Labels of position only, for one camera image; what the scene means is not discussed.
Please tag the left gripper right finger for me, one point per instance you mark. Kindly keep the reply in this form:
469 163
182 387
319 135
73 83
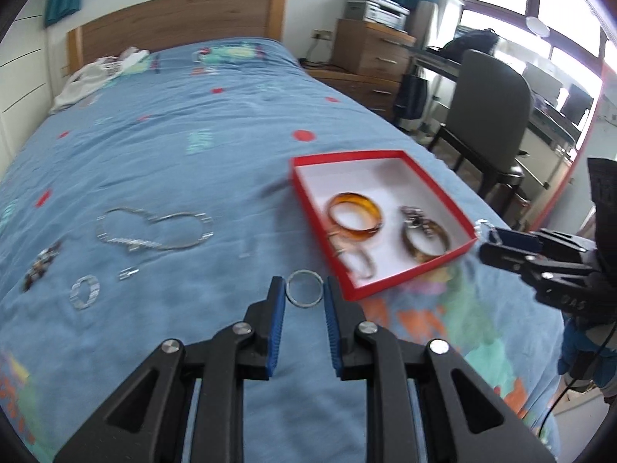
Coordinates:
423 402

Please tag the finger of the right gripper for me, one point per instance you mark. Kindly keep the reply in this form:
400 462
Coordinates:
511 257
551 244

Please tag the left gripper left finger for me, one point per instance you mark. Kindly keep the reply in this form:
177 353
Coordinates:
186 399

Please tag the brown tortoiseshell thin bangle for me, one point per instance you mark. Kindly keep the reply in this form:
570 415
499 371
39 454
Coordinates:
425 240

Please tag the amber wide bangle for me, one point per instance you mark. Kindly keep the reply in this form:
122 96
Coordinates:
355 216

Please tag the thin silver bangle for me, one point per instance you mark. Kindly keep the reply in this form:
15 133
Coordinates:
353 256

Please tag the blue white gloved right hand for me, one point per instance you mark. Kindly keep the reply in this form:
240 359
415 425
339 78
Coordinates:
588 354

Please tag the desk with monitors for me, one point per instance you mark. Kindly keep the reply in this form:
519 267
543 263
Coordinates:
548 120

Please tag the grey office chair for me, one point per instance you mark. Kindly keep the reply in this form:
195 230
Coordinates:
487 120

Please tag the red shallow box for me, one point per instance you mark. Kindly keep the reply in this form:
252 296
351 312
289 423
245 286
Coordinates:
402 189

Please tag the blue patterned bedspread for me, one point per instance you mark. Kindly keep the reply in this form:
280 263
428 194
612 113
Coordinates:
164 209

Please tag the wooden drawer chest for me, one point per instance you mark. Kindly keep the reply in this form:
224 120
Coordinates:
367 64

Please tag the printer on chest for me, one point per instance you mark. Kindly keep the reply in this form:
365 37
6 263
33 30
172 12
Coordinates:
385 12

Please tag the white clothing on bed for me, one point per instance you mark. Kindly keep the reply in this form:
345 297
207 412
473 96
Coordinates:
94 76

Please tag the white wardrobe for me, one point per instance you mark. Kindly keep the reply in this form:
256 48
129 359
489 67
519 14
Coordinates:
25 91

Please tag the wooden headboard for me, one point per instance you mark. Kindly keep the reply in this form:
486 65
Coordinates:
161 24

